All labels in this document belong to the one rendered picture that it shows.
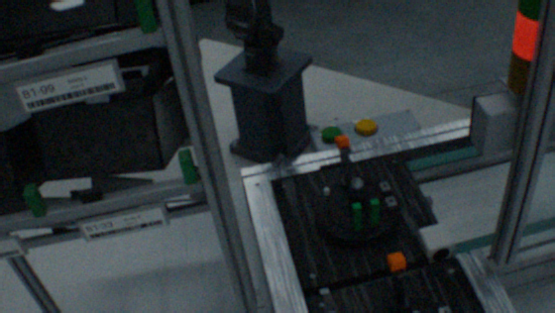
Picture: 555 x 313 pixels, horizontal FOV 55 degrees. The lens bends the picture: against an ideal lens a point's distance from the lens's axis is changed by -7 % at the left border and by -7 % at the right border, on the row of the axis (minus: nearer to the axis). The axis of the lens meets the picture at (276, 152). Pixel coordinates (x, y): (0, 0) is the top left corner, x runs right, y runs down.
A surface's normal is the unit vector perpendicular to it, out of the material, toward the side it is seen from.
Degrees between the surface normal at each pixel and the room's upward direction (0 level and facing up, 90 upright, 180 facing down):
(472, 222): 0
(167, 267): 0
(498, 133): 90
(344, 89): 0
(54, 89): 90
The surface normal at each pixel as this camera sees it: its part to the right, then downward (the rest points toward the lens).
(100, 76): 0.20, 0.62
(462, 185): -0.11, -0.75
